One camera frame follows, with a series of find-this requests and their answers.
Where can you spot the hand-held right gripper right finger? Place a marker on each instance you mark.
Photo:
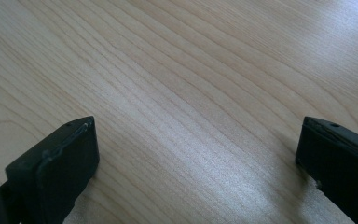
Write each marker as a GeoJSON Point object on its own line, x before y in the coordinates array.
{"type": "Point", "coordinates": [341, 165]}

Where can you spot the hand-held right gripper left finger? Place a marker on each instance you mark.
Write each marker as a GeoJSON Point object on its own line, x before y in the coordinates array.
{"type": "Point", "coordinates": [56, 168]}

